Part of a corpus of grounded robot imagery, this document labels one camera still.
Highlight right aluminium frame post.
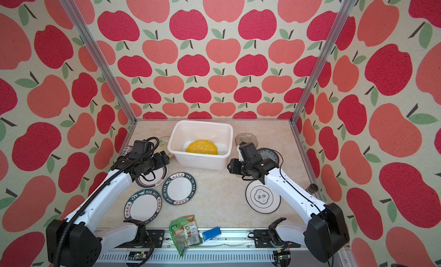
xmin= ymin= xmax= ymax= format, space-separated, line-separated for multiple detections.
xmin=289 ymin=0 xmax=357 ymax=128

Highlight black corrugated cable hose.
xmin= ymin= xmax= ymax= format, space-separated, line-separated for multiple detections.
xmin=53 ymin=136 xmax=161 ymax=267

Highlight green snack packet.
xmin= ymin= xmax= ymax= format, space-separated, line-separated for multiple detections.
xmin=169 ymin=215 xmax=203 ymax=257

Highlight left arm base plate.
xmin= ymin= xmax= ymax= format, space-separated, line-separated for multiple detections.
xmin=118 ymin=230 xmax=165 ymax=249

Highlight white plastic bin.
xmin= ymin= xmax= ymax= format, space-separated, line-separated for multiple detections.
xmin=168 ymin=121 xmax=233 ymax=170

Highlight purple snack bag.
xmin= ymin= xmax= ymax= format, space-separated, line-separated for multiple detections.
xmin=121 ymin=146 xmax=133 ymax=157

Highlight red green rim plate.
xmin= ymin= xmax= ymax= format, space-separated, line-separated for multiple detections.
xmin=135 ymin=166 xmax=168 ymax=189

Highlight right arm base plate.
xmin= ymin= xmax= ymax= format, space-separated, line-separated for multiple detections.
xmin=248 ymin=229 xmax=301 ymax=249

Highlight blue small box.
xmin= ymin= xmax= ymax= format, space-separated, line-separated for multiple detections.
xmin=202 ymin=227 xmax=222 ymax=242

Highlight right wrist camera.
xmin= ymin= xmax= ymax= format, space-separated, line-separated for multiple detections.
xmin=238 ymin=142 xmax=258 ymax=161

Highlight aluminium front rail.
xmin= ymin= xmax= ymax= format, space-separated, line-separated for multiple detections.
xmin=58 ymin=227 xmax=357 ymax=267

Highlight blue white porcelain plate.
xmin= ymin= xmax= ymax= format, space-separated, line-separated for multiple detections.
xmin=257 ymin=148 xmax=280 ymax=165

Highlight dark spice jar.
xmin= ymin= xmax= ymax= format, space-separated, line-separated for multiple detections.
xmin=306 ymin=183 xmax=319 ymax=195

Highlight yellow dotted scalloped plate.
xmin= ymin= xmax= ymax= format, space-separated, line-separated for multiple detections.
xmin=186 ymin=140 xmax=218 ymax=155

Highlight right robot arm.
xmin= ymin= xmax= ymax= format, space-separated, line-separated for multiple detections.
xmin=227 ymin=154 xmax=350 ymax=262

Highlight beige willow pattern plate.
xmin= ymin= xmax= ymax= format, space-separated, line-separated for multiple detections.
xmin=158 ymin=136 xmax=171 ymax=151

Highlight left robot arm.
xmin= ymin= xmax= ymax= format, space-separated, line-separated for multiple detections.
xmin=46 ymin=152 xmax=170 ymax=267

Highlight white plate black rings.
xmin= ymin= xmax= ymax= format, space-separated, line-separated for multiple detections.
xmin=245 ymin=180 xmax=281 ymax=215

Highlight aluminium frame post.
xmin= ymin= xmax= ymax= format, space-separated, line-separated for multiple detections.
xmin=289 ymin=0 xmax=357 ymax=128
xmin=60 ymin=0 xmax=137 ymax=126

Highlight left aluminium frame post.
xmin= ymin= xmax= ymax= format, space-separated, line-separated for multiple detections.
xmin=60 ymin=0 xmax=137 ymax=126

